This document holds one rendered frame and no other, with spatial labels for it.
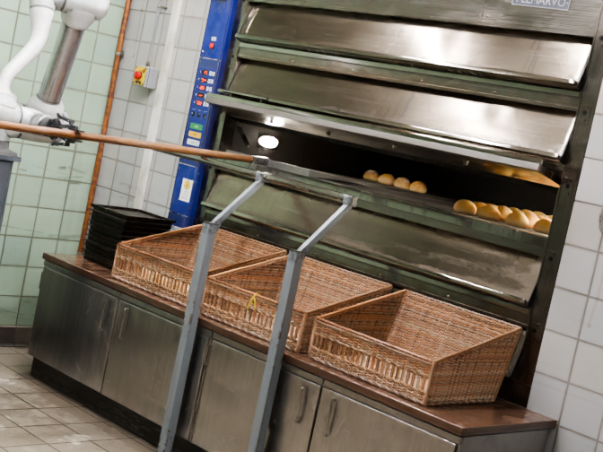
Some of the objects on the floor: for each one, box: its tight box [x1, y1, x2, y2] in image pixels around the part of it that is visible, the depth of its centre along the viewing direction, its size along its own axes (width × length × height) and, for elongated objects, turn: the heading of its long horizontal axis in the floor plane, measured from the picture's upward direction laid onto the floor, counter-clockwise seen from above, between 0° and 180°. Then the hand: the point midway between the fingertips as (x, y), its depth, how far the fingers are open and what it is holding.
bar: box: [153, 150, 358, 452], centre depth 446 cm, size 31×127×118 cm, turn 159°
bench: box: [28, 252, 557, 452], centre depth 452 cm, size 56×242×58 cm, turn 159°
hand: (75, 134), depth 425 cm, fingers closed on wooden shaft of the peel, 3 cm apart
